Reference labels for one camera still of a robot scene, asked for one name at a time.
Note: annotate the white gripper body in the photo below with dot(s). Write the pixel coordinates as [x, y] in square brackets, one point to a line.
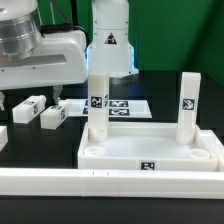
[58, 60]

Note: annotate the white desk top tray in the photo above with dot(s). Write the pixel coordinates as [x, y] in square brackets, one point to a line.
[145, 146]

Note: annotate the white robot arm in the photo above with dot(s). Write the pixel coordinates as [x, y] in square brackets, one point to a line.
[109, 51]

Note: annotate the white left fence piece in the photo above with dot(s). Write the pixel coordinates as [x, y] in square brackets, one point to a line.
[3, 137]

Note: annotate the tag sheet on table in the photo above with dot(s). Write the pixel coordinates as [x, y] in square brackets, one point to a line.
[117, 108]

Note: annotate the white front fence bar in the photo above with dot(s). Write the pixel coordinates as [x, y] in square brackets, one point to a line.
[111, 183]

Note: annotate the white fence bar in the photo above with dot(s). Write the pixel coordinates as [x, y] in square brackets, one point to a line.
[215, 146]
[111, 183]

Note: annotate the white right fence bar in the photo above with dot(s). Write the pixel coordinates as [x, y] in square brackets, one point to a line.
[215, 146]

